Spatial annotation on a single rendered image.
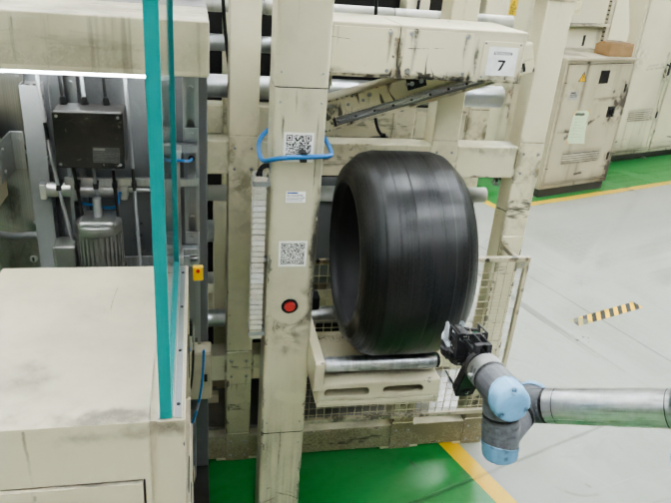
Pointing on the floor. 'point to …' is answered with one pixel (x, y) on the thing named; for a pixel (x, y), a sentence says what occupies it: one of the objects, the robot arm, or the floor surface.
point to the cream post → (291, 49)
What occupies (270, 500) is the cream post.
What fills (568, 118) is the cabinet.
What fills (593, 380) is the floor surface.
